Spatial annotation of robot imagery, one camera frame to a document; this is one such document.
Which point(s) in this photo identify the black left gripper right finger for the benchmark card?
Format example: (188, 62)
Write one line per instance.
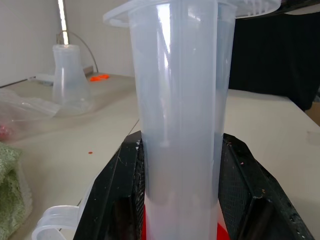
(252, 195)

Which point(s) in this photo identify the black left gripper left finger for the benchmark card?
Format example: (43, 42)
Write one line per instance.
(107, 200)

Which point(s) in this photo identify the translucent plastic graduated cylinder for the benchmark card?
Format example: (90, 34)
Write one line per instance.
(180, 112)

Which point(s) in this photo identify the clear plastic measuring cup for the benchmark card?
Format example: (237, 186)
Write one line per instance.
(60, 220)

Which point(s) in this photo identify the green towel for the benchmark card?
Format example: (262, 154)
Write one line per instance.
(11, 190)

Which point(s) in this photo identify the cardboard box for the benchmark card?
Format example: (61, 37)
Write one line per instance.
(313, 112)

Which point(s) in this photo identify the clear plastic bag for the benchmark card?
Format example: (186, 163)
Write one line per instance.
(27, 112)

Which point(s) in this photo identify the translucent plastic conical flask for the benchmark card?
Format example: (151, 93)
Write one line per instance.
(70, 85)

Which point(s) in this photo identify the orange plastic piece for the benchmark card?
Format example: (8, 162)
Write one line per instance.
(99, 78)

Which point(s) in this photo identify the white power strip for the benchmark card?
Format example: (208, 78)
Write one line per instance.
(42, 77)

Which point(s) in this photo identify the black cloth backdrop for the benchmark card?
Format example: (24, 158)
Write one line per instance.
(275, 57)

